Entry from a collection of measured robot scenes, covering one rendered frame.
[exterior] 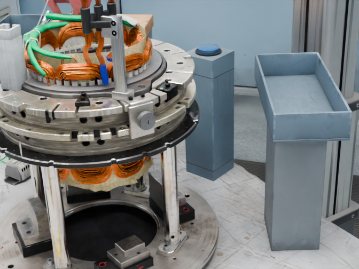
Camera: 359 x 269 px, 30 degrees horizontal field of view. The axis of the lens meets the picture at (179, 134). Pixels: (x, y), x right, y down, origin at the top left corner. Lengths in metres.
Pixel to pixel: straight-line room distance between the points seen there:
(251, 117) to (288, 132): 2.50
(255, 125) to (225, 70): 2.10
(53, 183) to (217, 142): 0.42
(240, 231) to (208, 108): 0.24
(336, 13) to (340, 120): 0.36
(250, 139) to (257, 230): 2.05
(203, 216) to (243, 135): 2.09
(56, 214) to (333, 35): 0.60
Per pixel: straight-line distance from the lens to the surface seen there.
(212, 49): 1.25
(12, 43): 0.96
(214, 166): 1.31
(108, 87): 0.94
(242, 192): 1.29
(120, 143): 0.93
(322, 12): 1.26
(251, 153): 3.09
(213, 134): 1.28
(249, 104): 3.59
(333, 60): 1.29
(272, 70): 1.17
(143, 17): 1.38
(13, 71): 0.97
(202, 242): 1.12
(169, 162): 1.02
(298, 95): 1.10
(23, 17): 1.47
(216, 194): 1.29
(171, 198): 1.05
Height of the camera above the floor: 1.45
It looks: 26 degrees down
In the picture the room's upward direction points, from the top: 2 degrees counter-clockwise
